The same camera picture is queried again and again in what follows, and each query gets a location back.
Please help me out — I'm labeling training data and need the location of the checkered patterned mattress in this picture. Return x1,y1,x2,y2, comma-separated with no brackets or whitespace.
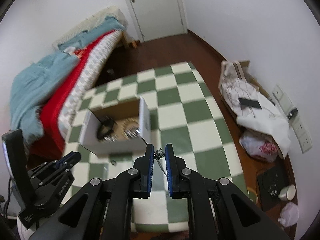
57,30,123,138

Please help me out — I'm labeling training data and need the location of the black smart band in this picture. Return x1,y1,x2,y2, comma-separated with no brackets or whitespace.
97,116,116,140

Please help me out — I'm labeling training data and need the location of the red white plastic bag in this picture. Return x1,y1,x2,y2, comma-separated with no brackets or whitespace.
239,130,280,163

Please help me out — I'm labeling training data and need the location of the black charger plug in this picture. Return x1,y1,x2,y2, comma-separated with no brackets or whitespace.
287,108,298,120

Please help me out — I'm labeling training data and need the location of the red bed cover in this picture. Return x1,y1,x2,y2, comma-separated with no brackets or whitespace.
29,30,123,159

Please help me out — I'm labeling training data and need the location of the orange bottle on floor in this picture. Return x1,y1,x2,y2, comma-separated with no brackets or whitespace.
131,40,139,49

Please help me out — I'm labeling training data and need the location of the teal blue blanket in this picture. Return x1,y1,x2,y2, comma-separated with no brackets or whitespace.
9,16,126,145

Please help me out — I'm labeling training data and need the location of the thin silver pendant necklace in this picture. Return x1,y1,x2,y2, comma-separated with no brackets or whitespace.
154,148,169,178

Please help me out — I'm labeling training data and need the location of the white patterned tote bag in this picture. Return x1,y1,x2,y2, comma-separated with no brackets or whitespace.
218,61,259,115

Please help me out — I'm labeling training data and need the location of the thick silver chain bracelet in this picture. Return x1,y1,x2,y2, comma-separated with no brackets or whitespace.
125,126,141,138

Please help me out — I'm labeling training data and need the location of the white paper sheet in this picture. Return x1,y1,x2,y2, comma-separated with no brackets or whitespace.
236,92,291,159

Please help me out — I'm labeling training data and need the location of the white cardboard box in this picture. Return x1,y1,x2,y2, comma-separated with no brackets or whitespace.
79,97,151,156

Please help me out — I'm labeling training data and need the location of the beige headboard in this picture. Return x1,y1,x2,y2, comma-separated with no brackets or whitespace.
52,5,128,50

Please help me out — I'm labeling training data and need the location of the green white checkered tablecloth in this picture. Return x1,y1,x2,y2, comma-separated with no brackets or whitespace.
58,61,247,233

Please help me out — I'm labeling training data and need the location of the wooden bead bracelet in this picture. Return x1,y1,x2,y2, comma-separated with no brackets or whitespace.
120,119,141,139

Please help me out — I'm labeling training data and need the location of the black bag on floor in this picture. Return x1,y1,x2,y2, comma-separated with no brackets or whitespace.
257,166,287,211

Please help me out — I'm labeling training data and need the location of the white wall socket strip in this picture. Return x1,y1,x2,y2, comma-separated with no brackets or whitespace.
272,84,312,153

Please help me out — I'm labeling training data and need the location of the black smartphone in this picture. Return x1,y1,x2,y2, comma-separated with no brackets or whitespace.
239,98,262,109

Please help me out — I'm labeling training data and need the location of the white cup on floor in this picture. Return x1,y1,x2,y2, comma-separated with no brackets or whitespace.
278,184,296,201

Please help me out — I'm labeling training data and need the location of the white door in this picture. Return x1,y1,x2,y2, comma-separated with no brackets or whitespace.
125,0,187,42

